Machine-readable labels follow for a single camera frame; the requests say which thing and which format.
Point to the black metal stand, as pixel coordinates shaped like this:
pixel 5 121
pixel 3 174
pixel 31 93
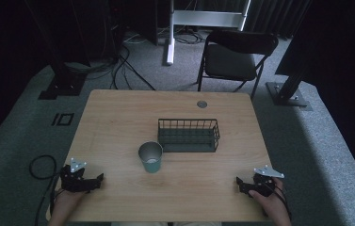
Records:
pixel 288 94
pixel 63 83

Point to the teal cup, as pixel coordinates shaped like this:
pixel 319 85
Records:
pixel 150 157

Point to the white metal desk frame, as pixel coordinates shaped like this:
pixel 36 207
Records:
pixel 197 19

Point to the person's left hand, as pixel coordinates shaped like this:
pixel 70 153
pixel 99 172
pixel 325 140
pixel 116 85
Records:
pixel 68 201

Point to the person's right hand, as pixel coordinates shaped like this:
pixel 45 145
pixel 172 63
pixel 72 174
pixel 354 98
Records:
pixel 271 202

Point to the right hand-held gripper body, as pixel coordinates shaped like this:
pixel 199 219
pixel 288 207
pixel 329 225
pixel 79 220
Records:
pixel 264 182

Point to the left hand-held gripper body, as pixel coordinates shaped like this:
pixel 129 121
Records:
pixel 71 180

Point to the black folding chair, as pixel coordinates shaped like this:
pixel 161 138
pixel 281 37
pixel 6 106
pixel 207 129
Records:
pixel 228 62

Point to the grey round table grommet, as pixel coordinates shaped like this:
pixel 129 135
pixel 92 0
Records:
pixel 202 104

